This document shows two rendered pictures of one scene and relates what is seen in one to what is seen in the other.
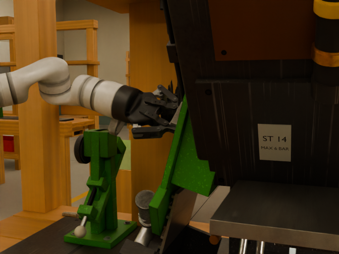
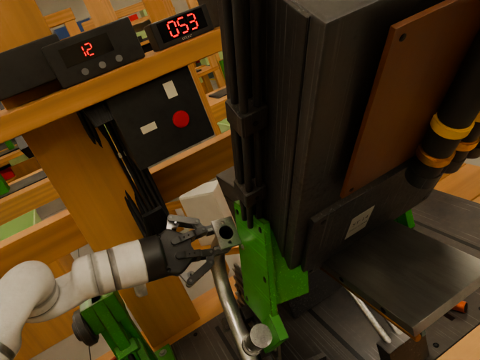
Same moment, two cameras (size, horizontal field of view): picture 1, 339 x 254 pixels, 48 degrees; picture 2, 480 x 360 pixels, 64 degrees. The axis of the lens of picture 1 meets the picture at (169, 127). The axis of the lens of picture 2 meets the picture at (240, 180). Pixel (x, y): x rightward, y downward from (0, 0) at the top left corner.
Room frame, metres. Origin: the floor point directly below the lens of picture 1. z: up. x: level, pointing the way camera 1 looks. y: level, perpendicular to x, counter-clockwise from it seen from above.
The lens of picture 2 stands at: (0.22, 0.28, 1.57)
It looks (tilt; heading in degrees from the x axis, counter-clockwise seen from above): 23 degrees down; 324
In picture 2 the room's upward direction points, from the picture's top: 21 degrees counter-clockwise
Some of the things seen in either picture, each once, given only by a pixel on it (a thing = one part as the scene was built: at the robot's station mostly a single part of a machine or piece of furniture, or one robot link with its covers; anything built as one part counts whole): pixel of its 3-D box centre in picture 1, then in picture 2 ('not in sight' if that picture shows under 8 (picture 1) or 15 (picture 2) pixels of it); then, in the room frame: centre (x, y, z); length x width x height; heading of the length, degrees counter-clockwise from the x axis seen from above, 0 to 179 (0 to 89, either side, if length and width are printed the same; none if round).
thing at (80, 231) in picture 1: (83, 223); not in sight; (0.87, 0.20, 0.96); 0.06 x 0.03 x 0.06; 161
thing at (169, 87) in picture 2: not in sight; (157, 115); (0.94, -0.11, 1.42); 0.17 x 0.12 x 0.15; 71
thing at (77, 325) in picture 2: (82, 148); (83, 328); (0.97, 0.22, 1.12); 0.07 x 0.03 x 0.08; 161
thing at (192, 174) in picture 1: (199, 148); (271, 257); (0.67, -0.05, 1.17); 0.13 x 0.12 x 0.20; 71
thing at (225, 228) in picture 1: (288, 193); (359, 246); (0.58, -0.19, 1.11); 0.39 x 0.16 x 0.03; 161
